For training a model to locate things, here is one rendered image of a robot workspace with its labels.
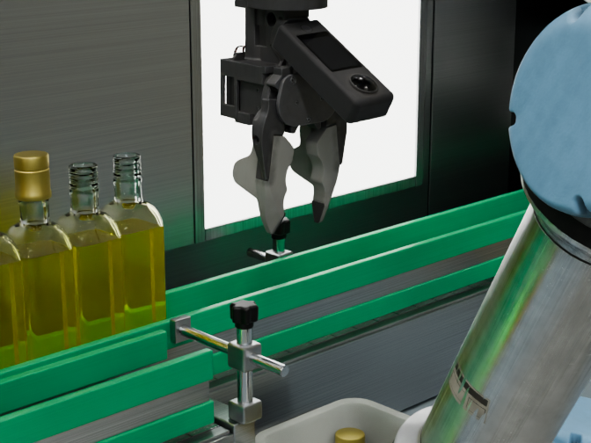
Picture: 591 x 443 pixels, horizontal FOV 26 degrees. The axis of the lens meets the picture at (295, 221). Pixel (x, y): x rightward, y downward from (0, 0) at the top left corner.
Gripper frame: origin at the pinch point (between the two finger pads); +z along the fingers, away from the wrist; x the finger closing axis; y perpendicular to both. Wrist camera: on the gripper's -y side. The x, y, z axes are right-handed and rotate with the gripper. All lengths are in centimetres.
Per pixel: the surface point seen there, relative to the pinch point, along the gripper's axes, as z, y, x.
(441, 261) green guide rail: 19, 22, -47
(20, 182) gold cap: -0.6, 24.7, 14.1
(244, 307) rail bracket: 11.8, 9.6, -1.6
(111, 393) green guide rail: 17.3, 11.4, 13.4
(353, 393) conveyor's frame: 32.0, 19.8, -28.0
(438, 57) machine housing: -3, 42, -67
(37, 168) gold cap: -2.1, 23.5, 12.9
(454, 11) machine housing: -10, 42, -70
